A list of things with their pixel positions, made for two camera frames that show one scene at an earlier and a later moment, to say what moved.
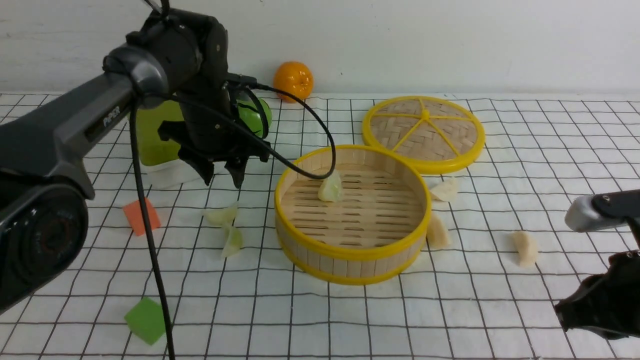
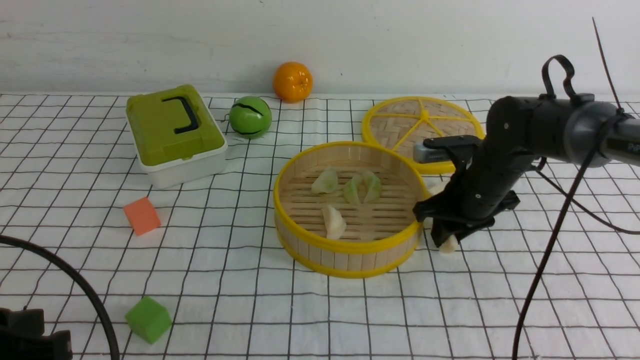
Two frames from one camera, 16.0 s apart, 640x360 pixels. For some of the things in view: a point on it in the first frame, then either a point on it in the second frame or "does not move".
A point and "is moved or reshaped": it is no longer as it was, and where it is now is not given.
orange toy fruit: x=295 y=78 does not move
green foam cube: x=146 y=319 does not move
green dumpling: x=234 y=241 to x=350 y=191
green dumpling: x=223 y=216 to x=373 y=187
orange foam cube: x=133 y=212 does not move
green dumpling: x=330 y=189 is moved or reshaped
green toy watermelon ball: x=249 y=114 does not move
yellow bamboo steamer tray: x=377 y=229 does not move
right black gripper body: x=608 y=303 to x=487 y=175
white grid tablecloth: x=498 y=259 does not move
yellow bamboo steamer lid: x=436 y=135 does not move
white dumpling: x=526 y=247 to x=335 y=224
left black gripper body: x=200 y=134 to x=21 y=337
